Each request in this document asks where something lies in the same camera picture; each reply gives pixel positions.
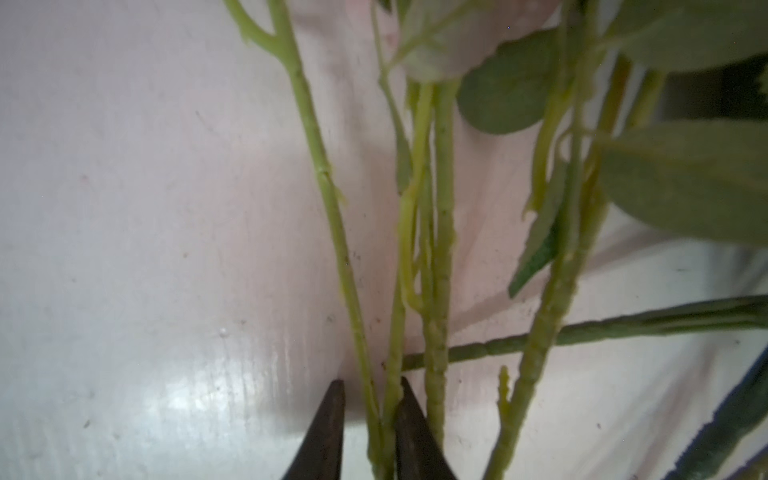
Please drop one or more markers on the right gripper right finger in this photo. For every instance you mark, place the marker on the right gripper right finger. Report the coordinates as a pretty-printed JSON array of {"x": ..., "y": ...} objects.
[{"x": 418, "y": 456}]

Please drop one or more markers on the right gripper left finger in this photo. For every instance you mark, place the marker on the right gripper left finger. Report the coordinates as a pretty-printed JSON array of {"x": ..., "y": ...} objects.
[{"x": 320, "y": 454}]

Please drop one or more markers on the peach rose flower stem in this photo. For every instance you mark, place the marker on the peach rose flower stem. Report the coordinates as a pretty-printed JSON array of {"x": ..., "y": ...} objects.
[{"x": 497, "y": 96}]

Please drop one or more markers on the pink rose flower stem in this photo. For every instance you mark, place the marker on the pink rose flower stem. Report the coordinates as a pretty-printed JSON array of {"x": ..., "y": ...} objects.
[{"x": 565, "y": 207}]

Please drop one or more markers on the teal white bouquet right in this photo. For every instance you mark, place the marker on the teal white bouquet right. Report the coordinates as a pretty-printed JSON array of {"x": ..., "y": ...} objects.
[{"x": 703, "y": 178}]

